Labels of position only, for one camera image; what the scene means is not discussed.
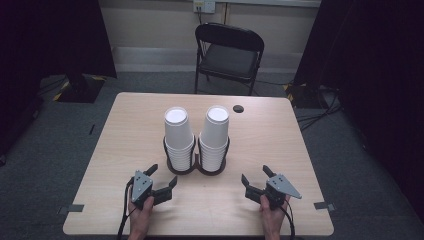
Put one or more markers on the grey tape strip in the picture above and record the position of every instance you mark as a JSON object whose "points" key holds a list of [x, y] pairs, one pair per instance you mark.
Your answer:
{"points": [[324, 206], [70, 209]]}

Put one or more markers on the white wall socket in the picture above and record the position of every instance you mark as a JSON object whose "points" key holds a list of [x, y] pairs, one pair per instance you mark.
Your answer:
{"points": [[204, 5]]}

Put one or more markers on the person's left hand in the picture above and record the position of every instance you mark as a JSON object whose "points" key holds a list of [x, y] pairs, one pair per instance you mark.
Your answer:
{"points": [[141, 218]]}

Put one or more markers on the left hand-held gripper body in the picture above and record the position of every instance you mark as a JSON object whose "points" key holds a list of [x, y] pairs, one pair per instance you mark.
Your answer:
{"points": [[141, 186]]}

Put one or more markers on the person's right hand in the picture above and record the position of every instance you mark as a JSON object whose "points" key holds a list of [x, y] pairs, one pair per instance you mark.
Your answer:
{"points": [[272, 216]]}

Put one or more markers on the black stand base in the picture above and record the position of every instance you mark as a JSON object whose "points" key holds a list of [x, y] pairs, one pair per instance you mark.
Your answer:
{"points": [[301, 96], [80, 88]]}

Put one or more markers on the single white paper cup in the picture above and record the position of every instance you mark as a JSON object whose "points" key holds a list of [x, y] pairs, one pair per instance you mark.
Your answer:
{"points": [[216, 128]]}

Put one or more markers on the black folding chair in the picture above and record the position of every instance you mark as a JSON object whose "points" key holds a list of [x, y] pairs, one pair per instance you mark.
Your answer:
{"points": [[230, 60]]}

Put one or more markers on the black curtain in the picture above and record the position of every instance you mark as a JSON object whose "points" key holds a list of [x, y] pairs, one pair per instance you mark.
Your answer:
{"points": [[373, 66], [50, 43]]}

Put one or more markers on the black double cup holder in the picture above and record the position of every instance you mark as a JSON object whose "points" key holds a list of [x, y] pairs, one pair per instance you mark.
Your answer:
{"points": [[196, 166]]}

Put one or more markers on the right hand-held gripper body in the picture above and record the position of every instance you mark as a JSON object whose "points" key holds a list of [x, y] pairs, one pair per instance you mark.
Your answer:
{"points": [[279, 188]]}

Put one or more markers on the black round table grommet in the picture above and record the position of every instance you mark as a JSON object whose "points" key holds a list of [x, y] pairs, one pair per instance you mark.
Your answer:
{"points": [[238, 108]]}

